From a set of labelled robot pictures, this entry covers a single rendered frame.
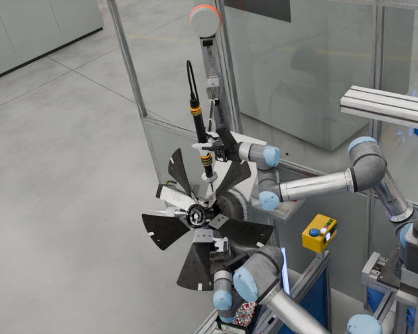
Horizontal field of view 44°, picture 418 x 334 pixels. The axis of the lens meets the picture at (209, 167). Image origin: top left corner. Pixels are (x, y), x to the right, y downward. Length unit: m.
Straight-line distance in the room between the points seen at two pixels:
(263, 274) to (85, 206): 3.05
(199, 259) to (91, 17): 5.93
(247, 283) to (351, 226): 1.36
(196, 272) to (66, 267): 1.90
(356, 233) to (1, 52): 5.63
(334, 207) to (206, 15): 1.29
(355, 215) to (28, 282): 2.53
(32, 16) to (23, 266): 4.09
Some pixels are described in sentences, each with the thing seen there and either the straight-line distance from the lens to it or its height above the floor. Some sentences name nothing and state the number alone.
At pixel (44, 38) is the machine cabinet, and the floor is 0.25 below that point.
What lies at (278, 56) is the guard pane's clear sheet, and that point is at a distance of 2.69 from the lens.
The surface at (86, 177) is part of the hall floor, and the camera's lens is 5.08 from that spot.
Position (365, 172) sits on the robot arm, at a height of 1.63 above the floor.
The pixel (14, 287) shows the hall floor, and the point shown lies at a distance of 4.34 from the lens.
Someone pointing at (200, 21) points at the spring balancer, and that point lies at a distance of 2.67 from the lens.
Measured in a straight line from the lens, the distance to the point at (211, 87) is 2.71.
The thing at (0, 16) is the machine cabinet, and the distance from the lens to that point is 7.49.
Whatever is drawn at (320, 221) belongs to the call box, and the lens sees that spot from 2.60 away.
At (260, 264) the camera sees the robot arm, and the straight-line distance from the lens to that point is 1.89.
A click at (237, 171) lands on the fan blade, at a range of 2.42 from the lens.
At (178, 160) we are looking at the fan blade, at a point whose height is 1.38.
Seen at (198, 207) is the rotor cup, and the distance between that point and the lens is 2.48.
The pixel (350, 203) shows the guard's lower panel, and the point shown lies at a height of 0.87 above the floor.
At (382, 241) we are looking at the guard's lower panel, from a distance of 3.07.
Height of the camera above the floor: 2.90
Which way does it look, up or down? 37 degrees down
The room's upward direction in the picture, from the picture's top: 12 degrees counter-clockwise
